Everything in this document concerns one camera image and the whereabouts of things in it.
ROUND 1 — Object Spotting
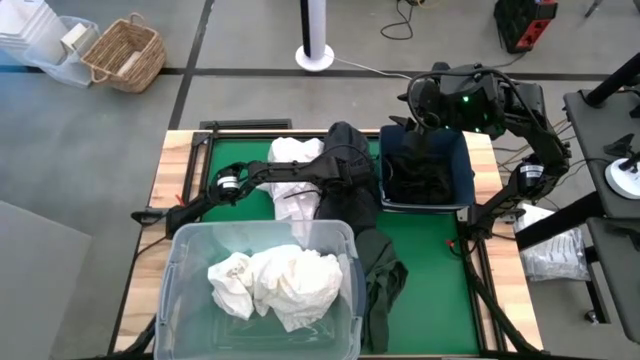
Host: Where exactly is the white round lamp base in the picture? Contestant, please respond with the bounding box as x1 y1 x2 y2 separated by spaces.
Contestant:
604 156 640 202

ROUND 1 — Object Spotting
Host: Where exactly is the black aluminium table frame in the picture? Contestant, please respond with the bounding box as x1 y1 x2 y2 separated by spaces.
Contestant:
182 127 546 360

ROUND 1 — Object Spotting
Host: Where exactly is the wicker basket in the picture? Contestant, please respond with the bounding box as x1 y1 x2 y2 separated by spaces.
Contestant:
80 12 168 95

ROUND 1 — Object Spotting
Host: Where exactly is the white fan cable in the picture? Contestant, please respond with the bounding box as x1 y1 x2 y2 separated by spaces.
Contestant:
331 56 414 81

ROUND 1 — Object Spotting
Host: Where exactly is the black slanted stand pole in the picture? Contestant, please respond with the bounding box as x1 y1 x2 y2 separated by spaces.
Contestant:
583 52 640 109

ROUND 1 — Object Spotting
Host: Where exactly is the green table mat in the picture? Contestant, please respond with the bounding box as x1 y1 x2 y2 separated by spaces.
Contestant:
199 137 482 357

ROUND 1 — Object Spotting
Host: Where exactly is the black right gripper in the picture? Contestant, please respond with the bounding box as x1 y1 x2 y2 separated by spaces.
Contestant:
388 61 454 134

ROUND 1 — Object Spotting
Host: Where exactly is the white garment with black strap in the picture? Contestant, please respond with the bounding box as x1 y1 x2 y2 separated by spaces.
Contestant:
256 135 327 224

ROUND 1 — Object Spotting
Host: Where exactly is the plastic bag with white contents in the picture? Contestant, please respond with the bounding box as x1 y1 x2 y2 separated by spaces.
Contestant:
513 202 592 283

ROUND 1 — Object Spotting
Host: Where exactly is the navy blue fabric bin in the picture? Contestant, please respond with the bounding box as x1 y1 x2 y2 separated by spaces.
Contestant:
376 123 477 216

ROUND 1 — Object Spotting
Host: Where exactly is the beige cardboard box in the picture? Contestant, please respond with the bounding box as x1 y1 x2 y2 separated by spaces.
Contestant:
60 22 97 55

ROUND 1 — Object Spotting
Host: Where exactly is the black side table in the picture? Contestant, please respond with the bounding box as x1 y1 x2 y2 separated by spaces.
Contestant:
514 89 640 346

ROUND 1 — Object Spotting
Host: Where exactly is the looped black floor cable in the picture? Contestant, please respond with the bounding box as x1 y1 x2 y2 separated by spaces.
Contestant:
380 0 416 42

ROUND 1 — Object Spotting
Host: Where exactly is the dark green garment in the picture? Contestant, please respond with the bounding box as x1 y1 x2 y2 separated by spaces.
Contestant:
355 227 410 354

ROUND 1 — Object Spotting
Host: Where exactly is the red and black crate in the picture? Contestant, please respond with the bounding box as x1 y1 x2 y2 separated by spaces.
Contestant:
493 0 559 56

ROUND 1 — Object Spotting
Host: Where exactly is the white tower fan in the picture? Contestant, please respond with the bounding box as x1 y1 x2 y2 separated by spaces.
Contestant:
294 0 336 73

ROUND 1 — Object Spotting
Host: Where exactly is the large clear plastic bin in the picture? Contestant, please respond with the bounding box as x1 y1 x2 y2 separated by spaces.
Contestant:
153 219 369 360

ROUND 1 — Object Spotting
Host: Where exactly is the black strap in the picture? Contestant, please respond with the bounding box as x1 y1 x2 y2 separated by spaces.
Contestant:
281 188 322 202

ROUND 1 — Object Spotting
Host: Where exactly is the stack of white lids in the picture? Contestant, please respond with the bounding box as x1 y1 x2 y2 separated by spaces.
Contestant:
0 0 65 65

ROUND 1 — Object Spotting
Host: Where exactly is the charcoal grey garment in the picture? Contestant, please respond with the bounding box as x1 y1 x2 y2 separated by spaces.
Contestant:
314 120 383 235

